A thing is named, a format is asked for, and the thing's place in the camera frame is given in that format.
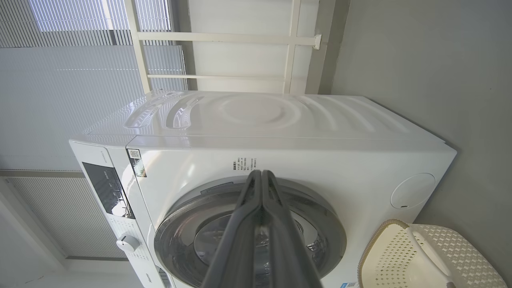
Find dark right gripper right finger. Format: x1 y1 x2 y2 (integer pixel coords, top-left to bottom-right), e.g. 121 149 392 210
261 170 323 288

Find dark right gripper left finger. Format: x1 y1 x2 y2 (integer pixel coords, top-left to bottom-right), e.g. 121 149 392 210
201 170 263 288

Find round black glass washer door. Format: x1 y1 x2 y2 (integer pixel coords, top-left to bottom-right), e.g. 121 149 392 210
154 176 348 288

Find white front-load washing machine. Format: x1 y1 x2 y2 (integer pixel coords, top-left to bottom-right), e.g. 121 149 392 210
68 90 458 288

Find white washer control knob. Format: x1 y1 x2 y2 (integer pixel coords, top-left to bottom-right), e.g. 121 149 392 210
116 234 141 254

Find black glossy display panel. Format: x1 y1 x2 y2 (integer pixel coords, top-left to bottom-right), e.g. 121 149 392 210
82 162 135 219

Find cream perforated laundry basket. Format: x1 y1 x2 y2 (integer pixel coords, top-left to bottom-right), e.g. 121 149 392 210
358 219 509 288

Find QR code sticker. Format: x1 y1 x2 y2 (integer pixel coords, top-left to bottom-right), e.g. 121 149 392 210
127 148 148 178

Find round white filter cover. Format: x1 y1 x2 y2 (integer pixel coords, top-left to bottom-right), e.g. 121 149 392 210
390 172 436 210

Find white window blinds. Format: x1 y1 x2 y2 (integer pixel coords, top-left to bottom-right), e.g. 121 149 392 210
0 0 189 172

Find white metal frame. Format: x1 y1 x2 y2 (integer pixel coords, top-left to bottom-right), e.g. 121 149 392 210
124 0 323 95

